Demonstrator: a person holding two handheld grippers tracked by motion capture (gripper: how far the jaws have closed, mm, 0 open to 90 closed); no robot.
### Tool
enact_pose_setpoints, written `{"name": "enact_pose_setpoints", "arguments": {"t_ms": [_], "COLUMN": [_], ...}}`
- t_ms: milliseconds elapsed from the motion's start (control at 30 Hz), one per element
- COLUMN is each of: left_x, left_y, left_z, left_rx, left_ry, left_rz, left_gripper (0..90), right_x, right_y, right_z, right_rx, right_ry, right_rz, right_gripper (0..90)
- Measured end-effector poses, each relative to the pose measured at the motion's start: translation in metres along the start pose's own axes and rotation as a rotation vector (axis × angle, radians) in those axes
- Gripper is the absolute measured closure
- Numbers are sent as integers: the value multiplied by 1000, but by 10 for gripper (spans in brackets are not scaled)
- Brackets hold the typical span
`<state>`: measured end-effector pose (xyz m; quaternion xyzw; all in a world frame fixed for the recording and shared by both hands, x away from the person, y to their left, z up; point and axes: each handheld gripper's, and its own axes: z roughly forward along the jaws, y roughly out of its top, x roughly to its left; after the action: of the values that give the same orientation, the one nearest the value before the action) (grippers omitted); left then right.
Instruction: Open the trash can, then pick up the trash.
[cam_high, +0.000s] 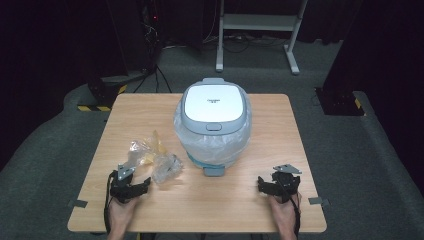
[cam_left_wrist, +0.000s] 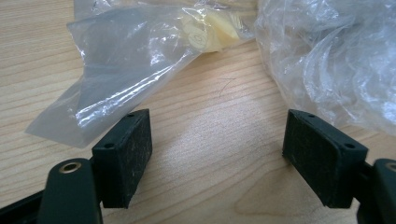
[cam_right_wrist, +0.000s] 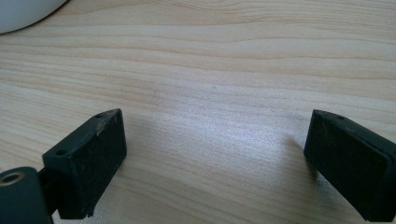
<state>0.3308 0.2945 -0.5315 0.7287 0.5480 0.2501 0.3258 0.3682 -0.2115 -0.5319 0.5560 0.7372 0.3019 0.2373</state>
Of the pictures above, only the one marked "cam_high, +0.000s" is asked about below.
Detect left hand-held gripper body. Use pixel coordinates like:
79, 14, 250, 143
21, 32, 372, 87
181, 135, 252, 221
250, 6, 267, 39
109, 163, 141, 204

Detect cables under white stand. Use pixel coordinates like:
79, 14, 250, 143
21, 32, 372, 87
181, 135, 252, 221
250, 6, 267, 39
203, 32, 288, 54

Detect black stand base yellow striped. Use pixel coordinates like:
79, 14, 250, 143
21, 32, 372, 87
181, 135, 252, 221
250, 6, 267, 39
77, 73, 130, 113

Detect small clear plastic wrapper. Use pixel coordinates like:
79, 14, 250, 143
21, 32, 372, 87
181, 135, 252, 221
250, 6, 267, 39
128, 139, 152, 168

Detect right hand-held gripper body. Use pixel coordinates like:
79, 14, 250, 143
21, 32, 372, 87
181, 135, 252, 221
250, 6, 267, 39
271, 163, 303, 204

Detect person's right hand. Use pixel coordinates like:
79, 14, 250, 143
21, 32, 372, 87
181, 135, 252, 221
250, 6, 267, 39
269, 194, 303, 233

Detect white metal stand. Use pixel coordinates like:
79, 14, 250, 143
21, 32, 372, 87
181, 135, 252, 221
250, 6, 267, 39
215, 0, 309, 75

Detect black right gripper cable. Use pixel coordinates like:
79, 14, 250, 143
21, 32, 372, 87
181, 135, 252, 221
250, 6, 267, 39
289, 196, 302, 238

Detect person's left hand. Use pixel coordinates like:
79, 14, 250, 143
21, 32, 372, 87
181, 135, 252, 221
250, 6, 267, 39
108, 196, 139, 233

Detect large clear plastic wrapper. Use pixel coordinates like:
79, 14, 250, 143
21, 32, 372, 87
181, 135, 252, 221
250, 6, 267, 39
151, 152, 184, 184

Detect black floor cables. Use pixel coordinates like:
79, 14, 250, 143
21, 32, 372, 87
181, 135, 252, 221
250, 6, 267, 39
133, 64, 173, 94

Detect grey tape piece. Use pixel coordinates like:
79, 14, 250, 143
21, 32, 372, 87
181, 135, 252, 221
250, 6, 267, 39
308, 196, 330, 206
67, 198, 89, 209

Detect dark equipment rack with wires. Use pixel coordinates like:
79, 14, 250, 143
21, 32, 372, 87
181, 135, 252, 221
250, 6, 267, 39
139, 0, 164, 69

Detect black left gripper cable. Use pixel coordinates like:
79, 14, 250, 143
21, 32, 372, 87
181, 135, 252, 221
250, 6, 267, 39
103, 170, 118, 234

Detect grey pedal trash can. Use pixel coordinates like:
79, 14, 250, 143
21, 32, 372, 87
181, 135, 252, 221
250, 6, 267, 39
173, 77, 253, 178

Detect translucent white bin liner bag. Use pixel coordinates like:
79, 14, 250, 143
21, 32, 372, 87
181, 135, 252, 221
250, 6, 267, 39
173, 99, 253, 167

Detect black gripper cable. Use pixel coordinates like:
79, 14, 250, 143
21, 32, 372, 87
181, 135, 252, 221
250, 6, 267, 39
103, 170, 118, 234
289, 196, 302, 238

